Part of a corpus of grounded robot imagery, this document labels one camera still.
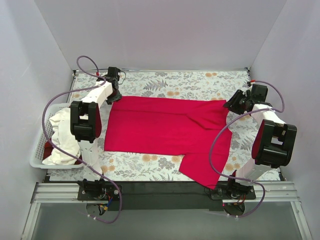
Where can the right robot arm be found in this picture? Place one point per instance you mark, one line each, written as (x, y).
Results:
(275, 139)

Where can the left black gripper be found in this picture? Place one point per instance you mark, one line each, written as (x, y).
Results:
(114, 96)

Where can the white plastic laundry basket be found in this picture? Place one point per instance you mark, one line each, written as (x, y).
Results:
(37, 155)

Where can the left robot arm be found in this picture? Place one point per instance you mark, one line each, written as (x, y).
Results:
(86, 123)

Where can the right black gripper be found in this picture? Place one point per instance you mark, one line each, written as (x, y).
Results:
(235, 103)

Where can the white t shirt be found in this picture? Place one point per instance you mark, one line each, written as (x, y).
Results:
(63, 139)

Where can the aluminium frame rail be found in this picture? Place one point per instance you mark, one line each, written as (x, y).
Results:
(266, 192)

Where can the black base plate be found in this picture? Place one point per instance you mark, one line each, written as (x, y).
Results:
(160, 195)

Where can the dark red t shirt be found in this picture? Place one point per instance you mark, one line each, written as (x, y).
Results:
(47, 150)

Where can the floral patterned table mat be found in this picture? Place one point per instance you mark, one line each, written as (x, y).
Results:
(188, 85)

